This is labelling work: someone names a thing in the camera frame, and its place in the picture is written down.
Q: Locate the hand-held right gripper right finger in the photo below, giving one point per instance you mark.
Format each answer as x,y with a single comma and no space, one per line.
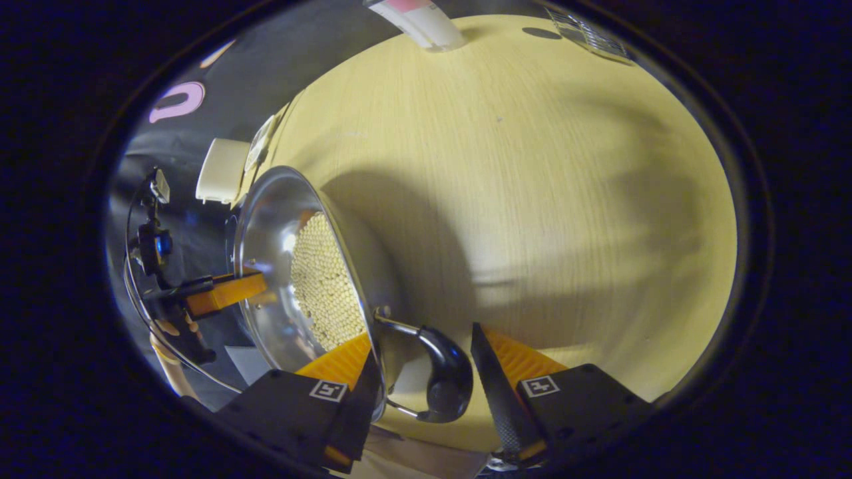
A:
499,399

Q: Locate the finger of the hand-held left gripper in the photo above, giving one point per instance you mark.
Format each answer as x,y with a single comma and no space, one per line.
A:
226,293

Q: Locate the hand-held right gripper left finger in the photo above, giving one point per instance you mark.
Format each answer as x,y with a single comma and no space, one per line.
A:
353,426

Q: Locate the stainless steel pot with beans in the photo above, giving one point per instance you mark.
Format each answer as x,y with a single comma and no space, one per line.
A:
319,279

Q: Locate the white toaster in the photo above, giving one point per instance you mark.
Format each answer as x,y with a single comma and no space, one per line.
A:
223,171

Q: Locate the white divided bean dish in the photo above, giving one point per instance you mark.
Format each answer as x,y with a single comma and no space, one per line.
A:
261,141

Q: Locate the white bottle with red label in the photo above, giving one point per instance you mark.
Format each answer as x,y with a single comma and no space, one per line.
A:
419,20

